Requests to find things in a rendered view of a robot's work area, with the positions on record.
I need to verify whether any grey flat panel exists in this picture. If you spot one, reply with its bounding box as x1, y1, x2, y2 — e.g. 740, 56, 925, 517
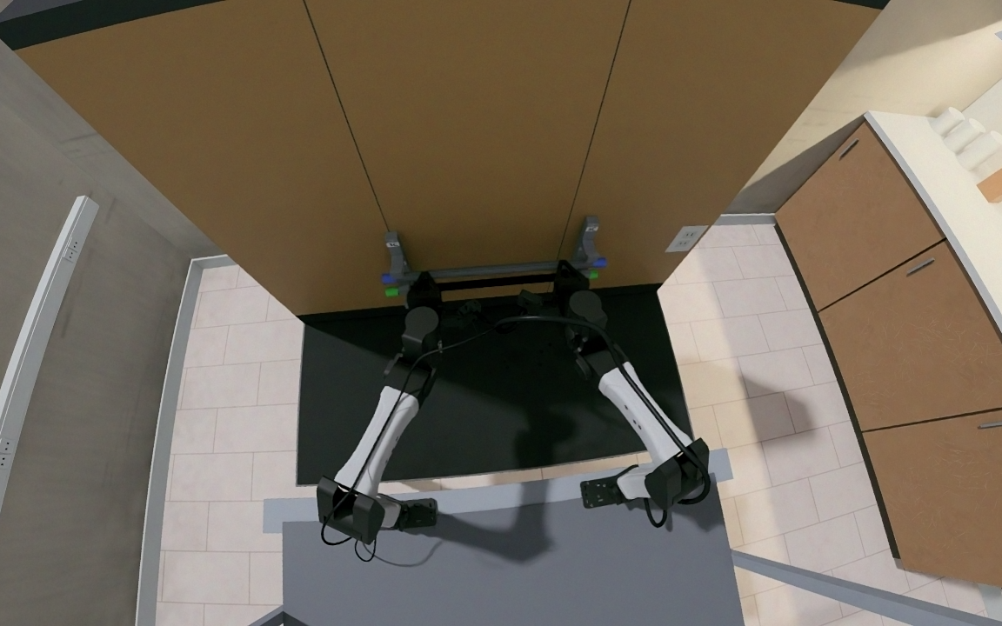
263, 448, 745, 626

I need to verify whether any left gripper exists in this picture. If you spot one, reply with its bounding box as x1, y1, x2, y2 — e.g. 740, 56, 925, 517
406, 271, 478, 333

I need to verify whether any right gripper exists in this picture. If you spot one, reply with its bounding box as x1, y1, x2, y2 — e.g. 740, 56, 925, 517
522, 259, 590, 317

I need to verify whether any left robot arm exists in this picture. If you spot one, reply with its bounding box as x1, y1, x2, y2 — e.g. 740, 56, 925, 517
316, 307, 442, 545

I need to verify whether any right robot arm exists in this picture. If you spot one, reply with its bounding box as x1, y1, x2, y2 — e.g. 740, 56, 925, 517
564, 290, 710, 510

